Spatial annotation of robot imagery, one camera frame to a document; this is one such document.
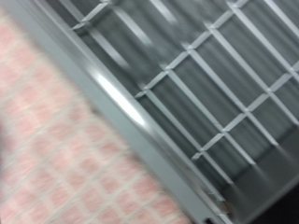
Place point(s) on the pink checkered cloth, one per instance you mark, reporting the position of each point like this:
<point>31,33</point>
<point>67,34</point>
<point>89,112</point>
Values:
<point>62,155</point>

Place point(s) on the grey plastic drain tray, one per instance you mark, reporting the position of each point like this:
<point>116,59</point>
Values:
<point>199,81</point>

